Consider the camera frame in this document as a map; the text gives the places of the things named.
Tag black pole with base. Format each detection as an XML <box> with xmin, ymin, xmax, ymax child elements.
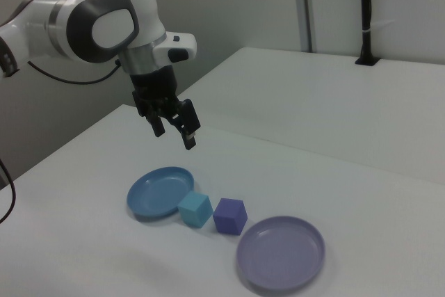
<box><xmin>354</xmin><ymin>0</ymin><xmax>380</xmax><ymax>67</ymax></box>

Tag purple plate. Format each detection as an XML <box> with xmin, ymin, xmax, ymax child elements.
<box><xmin>236</xmin><ymin>216</ymin><xmax>327</xmax><ymax>291</ymax></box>

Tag light blue cube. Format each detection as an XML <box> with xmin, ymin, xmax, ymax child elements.
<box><xmin>177</xmin><ymin>191</ymin><xmax>214</xmax><ymax>230</ymax></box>

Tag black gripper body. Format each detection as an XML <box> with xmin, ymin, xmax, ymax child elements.
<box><xmin>130</xmin><ymin>65</ymin><xmax>186</xmax><ymax>118</ymax></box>

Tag white cable tie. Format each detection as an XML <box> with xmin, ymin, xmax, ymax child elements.
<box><xmin>361</xmin><ymin>19</ymin><xmax>396</xmax><ymax>34</ymax></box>

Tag blue plate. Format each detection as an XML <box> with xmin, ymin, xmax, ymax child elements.
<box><xmin>126</xmin><ymin>166</ymin><xmax>195</xmax><ymax>221</ymax></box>

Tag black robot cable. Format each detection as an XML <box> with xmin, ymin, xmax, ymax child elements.
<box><xmin>0</xmin><ymin>60</ymin><xmax>122</xmax><ymax>223</ymax></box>

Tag purple cube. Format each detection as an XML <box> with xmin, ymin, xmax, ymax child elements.
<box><xmin>212</xmin><ymin>198</ymin><xmax>249</xmax><ymax>236</ymax></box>

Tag upright grey partition post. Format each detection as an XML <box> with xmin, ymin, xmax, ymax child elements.
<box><xmin>294</xmin><ymin>0</ymin><xmax>319</xmax><ymax>53</ymax></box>

